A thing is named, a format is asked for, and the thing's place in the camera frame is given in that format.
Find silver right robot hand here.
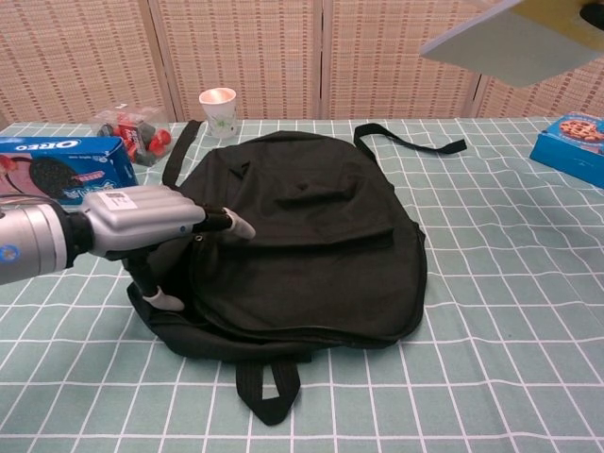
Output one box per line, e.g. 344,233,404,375
579,0,604,25

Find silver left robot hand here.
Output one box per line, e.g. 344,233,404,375
70,185,257,312

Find white book orange spine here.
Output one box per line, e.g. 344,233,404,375
419,0,604,89

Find black fabric backpack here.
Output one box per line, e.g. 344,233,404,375
126,121,468,414

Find clear bag of snacks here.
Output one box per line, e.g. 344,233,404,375
92,104,174,167

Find blue Oreo cookie box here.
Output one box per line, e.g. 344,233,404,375
0,136,139,207

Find woven bamboo screen panel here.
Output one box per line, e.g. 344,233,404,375
0,0,164,126
324,0,510,120
148,0,327,122
471,56,604,119

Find white paper cup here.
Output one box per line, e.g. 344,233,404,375
198,88,237,140

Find blue chocolate chip cookie box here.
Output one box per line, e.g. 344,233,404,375
528,111,604,188

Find green checked tablecloth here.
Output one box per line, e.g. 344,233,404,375
0,116,604,453

